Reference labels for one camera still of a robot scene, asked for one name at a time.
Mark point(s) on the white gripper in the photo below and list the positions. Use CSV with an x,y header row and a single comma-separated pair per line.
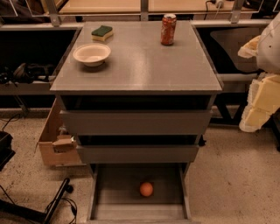
x,y
269,49

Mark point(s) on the orange fruit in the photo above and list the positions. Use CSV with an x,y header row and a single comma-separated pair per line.
x,y
146,189

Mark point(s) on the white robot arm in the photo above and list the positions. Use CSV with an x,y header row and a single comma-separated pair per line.
x,y
265,48

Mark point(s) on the grey drawer cabinet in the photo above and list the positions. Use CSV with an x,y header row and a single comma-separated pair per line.
x,y
141,75

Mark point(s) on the grey open bottom drawer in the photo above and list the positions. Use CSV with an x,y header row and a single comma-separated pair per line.
x,y
116,198

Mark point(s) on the grey middle drawer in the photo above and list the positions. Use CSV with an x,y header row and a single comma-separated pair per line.
x,y
138,154

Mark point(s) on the grey top drawer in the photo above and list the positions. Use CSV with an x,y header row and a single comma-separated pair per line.
x,y
136,123

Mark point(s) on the dark office chair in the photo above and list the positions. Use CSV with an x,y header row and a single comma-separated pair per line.
x,y
231,40

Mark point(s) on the orange soda can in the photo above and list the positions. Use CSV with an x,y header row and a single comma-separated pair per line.
x,y
168,29

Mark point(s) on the green and yellow sponge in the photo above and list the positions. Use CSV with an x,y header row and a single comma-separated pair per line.
x,y
102,33

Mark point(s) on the white paper bowl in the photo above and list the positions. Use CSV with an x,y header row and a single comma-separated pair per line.
x,y
92,55

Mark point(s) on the cardboard box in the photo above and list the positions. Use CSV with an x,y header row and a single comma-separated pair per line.
x,y
55,145

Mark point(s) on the black case on floor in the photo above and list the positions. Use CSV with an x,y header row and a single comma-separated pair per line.
x,y
6,152

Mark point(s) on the black stand with cables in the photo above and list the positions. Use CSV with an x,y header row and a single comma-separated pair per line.
x,y
46,216

